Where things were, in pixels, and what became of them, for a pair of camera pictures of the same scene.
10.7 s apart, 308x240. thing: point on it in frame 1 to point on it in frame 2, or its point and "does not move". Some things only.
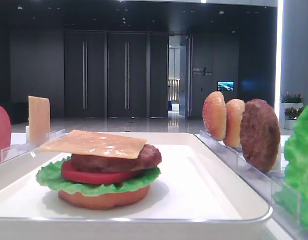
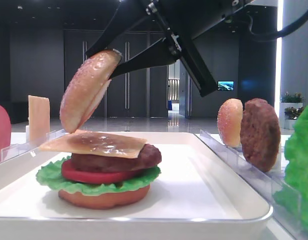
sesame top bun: [214, 115] to [85, 86]
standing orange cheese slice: [39, 119] does not move
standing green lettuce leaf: [294, 196] does not move
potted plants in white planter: [291, 106] does not move
